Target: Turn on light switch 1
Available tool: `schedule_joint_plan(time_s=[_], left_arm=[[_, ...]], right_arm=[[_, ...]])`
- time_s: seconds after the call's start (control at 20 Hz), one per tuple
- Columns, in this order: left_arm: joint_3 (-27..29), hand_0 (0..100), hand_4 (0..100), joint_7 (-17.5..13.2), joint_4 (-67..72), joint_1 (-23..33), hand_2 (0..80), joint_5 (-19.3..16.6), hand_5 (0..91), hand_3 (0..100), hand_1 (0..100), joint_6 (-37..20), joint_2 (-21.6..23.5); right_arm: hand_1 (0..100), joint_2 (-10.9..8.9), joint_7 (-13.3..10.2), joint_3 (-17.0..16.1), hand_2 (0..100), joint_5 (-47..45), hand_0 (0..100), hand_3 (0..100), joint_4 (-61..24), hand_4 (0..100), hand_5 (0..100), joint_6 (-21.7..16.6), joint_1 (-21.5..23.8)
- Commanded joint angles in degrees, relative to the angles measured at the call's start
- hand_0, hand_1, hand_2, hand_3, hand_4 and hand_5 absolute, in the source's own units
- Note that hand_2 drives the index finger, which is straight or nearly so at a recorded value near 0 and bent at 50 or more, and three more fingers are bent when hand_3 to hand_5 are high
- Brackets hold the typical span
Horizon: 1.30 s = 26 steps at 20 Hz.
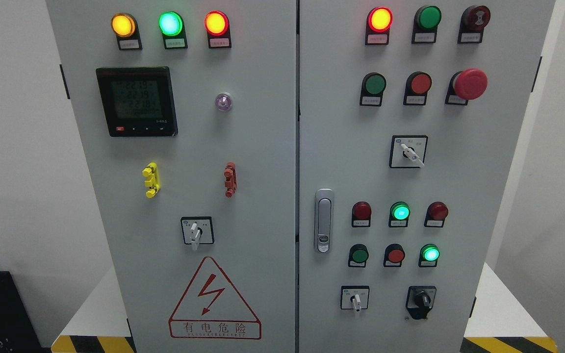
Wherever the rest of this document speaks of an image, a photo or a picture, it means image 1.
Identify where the lit green push button lower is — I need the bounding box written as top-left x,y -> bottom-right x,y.
418,244 -> 441,268

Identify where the red electric hazard warning sticker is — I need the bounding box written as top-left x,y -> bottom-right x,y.
168,255 -> 262,340

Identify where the green push button upper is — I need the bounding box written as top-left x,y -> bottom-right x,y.
359,72 -> 386,107

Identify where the red emergency stop mushroom button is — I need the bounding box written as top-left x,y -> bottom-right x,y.
445,68 -> 488,106

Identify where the dark green indicator top right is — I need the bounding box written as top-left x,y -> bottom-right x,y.
411,6 -> 442,44

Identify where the red push button lower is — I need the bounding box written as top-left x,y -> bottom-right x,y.
383,244 -> 406,268

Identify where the green indicator light top left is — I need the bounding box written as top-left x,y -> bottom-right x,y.
158,11 -> 188,50

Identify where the grey left cabinet door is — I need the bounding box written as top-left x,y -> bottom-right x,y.
47,0 -> 296,353

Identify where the small clear purple lamp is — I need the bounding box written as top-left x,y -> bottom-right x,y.
215,92 -> 232,112

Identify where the red push button upper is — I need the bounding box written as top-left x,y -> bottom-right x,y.
403,71 -> 432,106

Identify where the black digital power meter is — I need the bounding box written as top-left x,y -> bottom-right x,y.
96,66 -> 179,138

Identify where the lit red indicator right door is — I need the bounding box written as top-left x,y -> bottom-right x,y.
365,6 -> 393,46

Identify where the white platform with hazard stripes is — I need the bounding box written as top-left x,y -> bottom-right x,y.
51,265 -> 558,353

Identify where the yellow indicator light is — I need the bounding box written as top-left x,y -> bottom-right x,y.
111,13 -> 143,50

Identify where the red black buzzer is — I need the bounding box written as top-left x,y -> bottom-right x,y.
458,5 -> 491,44

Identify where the white rotary selector switch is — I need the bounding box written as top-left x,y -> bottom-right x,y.
389,135 -> 429,169
180,216 -> 215,251

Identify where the dark red indicator left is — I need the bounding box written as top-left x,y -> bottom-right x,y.
351,201 -> 372,227

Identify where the dark red indicator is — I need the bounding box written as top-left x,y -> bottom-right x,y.
424,202 -> 449,228
351,201 -> 372,227

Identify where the red terminal connector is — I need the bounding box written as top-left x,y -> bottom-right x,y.
224,162 -> 237,198

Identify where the silver door lock handle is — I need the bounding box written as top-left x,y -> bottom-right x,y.
313,188 -> 334,254

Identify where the yellow terminal connector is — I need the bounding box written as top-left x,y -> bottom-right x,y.
142,162 -> 161,199

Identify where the grey right cabinet door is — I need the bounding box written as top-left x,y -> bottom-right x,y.
299,0 -> 555,353

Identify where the red indicator light top left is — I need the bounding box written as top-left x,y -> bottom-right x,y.
204,10 -> 231,49

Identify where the dark red indicator right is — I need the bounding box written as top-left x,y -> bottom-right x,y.
424,202 -> 449,228

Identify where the black rotary knob switch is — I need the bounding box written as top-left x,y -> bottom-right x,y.
406,286 -> 437,320

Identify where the lit green indicator middle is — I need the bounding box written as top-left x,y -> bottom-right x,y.
388,201 -> 411,227

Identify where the red push button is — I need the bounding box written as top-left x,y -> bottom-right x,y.
383,244 -> 406,268
403,71 -> 432,106

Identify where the white rotary selector lower right door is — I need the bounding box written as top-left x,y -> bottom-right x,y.
339,285 -> 370,311

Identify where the grey cabinet door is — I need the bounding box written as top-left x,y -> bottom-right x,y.
299,0 -> 555,353
47,0 -> 296,353

